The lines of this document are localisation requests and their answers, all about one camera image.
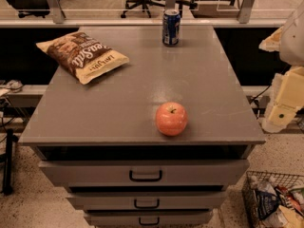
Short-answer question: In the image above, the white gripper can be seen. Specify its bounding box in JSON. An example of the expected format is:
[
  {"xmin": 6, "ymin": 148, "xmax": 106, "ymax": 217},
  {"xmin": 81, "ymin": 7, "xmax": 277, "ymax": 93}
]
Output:
[{"xmin": 261, "ymin": 66, "xmax": 304, "ymax": 133}]

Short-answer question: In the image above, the brown sea salt chip bag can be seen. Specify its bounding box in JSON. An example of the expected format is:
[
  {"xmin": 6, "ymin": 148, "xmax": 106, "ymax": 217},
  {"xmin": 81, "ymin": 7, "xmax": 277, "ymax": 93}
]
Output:
[{"xmin": 36, "ymin": 31, "xmax": 129, "ymax": 85}]

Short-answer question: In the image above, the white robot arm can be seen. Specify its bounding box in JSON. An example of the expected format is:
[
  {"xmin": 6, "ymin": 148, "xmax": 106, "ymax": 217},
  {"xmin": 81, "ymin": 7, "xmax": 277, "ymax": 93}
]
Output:
[{"xmin": 258, "ymin": 2, "xmax": 304, "ymax": 133}]

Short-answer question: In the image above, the red snack bag in basket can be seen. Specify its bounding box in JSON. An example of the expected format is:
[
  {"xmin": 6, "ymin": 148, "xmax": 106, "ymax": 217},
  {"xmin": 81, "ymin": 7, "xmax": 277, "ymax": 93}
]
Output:
[{"xmin": 275, "ymin": 185, "xmax": 303, "ymax": 215}]

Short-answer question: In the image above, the dark snack bag in basket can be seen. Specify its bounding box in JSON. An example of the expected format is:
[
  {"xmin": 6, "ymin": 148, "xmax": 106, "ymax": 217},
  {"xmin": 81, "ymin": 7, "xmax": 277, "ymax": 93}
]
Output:
[{"xmin": 256, "ymin": 180, "xmax": 279, "ymax": 219}]

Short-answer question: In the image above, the red apple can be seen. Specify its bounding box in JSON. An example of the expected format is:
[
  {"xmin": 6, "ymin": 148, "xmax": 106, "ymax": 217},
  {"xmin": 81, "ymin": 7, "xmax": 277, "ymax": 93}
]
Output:
[{"xmin": 155, "ymin": 102, "xmax": 188, "ymax": 136}]

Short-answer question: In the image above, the grey drawer cabinet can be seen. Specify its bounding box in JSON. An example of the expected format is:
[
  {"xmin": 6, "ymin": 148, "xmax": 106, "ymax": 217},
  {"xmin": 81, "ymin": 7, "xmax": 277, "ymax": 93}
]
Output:
[{"xmin": 21, "ymin": 26, "xmax": 264, "ymax": 228}]

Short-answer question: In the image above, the blue soda can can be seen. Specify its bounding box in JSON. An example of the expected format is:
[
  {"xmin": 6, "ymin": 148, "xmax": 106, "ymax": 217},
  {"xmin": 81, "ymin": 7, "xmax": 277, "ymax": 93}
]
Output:
[{"xmin": 162, "ymin": 9, "xmax": 181, "ymax": 46}]

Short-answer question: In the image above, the black office chair centre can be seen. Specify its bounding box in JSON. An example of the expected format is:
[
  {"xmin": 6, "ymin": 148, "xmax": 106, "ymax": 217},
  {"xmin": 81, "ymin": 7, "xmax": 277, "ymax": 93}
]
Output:
[{"xmin": 121, "ymin": 0, "xmax": 165, "ymax": 18}]

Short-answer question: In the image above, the black stand left edge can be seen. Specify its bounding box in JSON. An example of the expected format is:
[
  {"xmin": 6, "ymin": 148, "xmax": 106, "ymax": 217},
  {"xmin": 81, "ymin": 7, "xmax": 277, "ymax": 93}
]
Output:
[{"xmin": 2, "ymin": 129, "xmax": 18, "ymax": 196}]

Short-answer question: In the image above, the wire basket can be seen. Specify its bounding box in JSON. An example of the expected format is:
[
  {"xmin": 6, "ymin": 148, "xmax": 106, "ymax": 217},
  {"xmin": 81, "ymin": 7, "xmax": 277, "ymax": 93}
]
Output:
[{"xmin": 242, "ymin": 171, "xmax": 304, "ymax": 228}]

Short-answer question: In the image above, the middle drawer black handle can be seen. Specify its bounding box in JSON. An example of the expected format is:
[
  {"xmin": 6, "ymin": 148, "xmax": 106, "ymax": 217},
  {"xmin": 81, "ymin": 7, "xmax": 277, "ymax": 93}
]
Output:
[{"xmin": 133, "ymin": 199, "xmax": 160, "ymax": 209}]

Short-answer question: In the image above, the drawer black handle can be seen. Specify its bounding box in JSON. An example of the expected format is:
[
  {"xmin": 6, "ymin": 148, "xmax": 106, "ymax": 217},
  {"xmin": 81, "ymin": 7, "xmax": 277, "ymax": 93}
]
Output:
[
  {"xmin": 133, "ymin": 199, "xmax": 160, "ymax": 209},
  {"xmin": 129, "ymin": 170, "xmax": 162, "ymax": 182},
  {"xmin": 138, "ymin": 218, "xmax": 160, "ymax": 226}
]

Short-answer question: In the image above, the top drawer black handle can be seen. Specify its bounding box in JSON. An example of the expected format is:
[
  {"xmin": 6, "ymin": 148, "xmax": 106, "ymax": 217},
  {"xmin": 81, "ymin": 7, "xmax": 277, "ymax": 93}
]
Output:
[{"xmin": 129, "ymin": 170, "xmax": 162, "ymax": 182}]

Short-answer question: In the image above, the bottom drawer black handle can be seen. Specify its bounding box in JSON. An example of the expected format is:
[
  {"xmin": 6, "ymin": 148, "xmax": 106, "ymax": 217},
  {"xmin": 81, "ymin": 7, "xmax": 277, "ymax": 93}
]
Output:
[{"xmin": 138, "ymin": 218, "xmax": 160, "ymax": 226}]

